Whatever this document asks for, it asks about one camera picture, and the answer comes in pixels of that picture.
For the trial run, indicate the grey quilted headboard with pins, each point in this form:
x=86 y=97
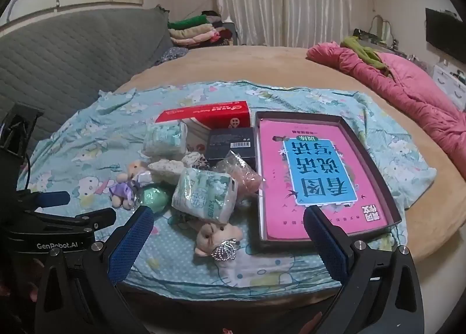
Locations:
x=72 y=65

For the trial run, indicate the red tissue box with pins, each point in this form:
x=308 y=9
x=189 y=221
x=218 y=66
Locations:
x=204 y=112

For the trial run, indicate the green white tissue pack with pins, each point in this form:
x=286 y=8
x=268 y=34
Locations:
x=162 y=141
x=204 y=192

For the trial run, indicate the plush bear purple dress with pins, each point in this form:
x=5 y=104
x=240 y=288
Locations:
x=127 y=188

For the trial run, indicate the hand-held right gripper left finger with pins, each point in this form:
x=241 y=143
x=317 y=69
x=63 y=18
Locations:
x=131 y=245

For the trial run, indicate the curved frame mirror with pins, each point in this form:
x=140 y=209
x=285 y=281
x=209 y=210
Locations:
x=382 y=30

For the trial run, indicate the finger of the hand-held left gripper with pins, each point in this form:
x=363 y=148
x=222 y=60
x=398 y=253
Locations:
x=91 y=217
x=54 y=198

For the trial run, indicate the dark blue box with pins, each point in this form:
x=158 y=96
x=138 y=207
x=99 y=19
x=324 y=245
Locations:
x=229 y=141

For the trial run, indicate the light blue cartoon printed blanket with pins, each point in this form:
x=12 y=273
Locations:
x=109 y=130

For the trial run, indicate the stack of folded clothes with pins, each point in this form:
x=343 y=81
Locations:
x=193 y=34

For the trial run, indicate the dark shallow box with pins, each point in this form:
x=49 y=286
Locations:
x=284 y=245

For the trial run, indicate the beige bed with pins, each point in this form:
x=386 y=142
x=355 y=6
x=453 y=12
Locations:
x=255 y=65

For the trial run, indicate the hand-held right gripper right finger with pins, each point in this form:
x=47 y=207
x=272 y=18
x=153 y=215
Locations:
x=326 y=241

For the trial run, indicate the cluttered dressing table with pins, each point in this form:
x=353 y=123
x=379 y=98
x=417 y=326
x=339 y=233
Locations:
x=407 y=54

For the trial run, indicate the black wall television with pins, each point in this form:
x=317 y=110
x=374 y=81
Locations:
x=444 y=34

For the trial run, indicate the pink item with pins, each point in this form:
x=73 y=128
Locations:
x=244 y=177

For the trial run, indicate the pink book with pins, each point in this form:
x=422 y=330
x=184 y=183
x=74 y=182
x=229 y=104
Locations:
x=276 y=188

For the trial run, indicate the leopard print scrunchie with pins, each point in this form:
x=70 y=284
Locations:
x=198 y=163

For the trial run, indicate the green makeup sponge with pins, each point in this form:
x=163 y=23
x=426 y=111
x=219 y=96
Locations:
x=154 y=197

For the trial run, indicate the white drawer cabinet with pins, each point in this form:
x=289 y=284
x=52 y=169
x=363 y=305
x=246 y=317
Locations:
x=449 y=83

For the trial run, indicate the plush bear silver crown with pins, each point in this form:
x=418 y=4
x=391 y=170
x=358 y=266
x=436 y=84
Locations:
x=214 y=234

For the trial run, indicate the dark floral cloth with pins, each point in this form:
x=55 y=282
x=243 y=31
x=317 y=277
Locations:
x=174 y=54

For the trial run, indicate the white floral scrunchie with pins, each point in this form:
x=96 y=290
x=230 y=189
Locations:
x=164 y=170

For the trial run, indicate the pink quilt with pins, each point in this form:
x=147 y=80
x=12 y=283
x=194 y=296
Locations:
x=418 y=94

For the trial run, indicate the green cloth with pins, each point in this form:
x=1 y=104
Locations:
x=364 y=52

